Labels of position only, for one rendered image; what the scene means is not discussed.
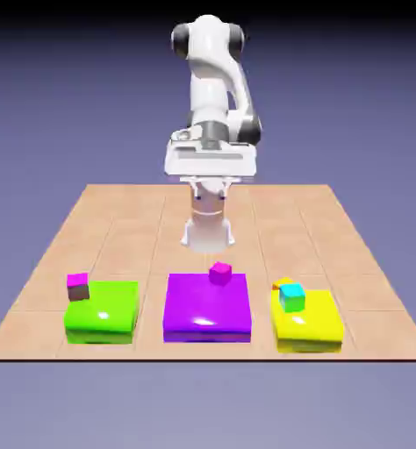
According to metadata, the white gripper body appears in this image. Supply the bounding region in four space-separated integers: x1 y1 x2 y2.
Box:
163 139 258 184

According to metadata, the small magenta cube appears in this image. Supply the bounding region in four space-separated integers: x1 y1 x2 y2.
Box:
208 261 233 286
66 272 90 303

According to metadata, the small cyan cube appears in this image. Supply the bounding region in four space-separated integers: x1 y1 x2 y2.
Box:
278 282 306 314

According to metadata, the large purple box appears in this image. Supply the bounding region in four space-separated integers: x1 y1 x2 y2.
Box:
162 272 252 344

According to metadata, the large green box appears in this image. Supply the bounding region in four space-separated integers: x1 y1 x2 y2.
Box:
63 280 140 346

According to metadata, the large yellow box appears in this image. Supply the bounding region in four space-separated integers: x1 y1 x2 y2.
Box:
270 289 346 354

